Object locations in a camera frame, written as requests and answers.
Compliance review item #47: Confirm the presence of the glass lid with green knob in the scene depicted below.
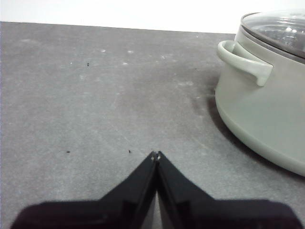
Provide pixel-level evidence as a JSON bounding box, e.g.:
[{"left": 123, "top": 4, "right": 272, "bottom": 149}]
[{"left": 240, "top": 9, "right": 305, "bottom": 59}]

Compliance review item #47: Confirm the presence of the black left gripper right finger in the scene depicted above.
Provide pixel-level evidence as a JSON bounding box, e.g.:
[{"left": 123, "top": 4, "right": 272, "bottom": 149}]
[{"left": 156, "top": 150, "right": 304, "bottom": 229}]

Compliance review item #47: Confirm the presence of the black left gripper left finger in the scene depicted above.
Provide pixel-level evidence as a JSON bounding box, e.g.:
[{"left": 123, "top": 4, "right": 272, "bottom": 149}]
[{"left": 10, "top": 151, "right": 158, "bottom": 229}]

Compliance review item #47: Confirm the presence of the pale green electric pot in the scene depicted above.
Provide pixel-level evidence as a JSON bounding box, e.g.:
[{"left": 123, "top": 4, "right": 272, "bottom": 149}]
[{"left": 214, "top": 23, "right": 305, "bottom": 177}]

